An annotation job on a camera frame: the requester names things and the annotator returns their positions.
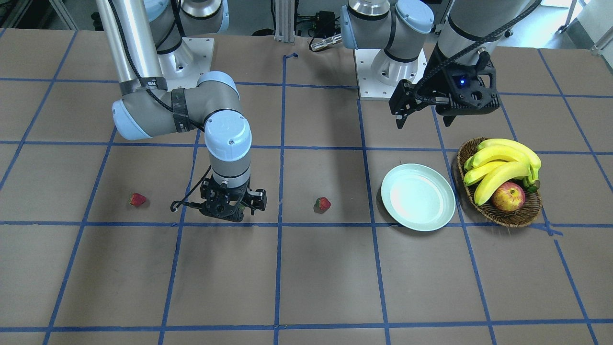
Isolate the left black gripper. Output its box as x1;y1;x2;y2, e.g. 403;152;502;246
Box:
389;79;427;129

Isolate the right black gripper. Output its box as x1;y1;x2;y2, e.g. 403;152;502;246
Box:
243;188;267;212

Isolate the red strawberry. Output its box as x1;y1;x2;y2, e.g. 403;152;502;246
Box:
314;197;331;213
129;193;147;207

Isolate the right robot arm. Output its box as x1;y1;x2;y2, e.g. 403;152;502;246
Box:
96;0;267;221

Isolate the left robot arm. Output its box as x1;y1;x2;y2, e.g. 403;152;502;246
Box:
340;0;539;129

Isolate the light green plate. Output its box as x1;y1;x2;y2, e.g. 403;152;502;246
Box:
380;163;456;231

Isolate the yellow banana bunch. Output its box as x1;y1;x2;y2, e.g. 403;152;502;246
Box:
460;138;542;206

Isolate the red apple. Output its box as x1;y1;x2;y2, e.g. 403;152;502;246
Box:
490;182;526;212

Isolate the wicker basket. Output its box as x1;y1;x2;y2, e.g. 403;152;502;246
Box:
453;137;542;228

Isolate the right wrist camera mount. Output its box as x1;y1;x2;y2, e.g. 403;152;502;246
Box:
196;177;251;222

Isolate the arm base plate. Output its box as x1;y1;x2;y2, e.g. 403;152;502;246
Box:
158;37;215;91
354;49;427;101

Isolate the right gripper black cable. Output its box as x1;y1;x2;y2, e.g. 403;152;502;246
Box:
170;165;212;213

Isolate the aluminium frame post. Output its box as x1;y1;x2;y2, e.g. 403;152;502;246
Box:
273;0;295;44

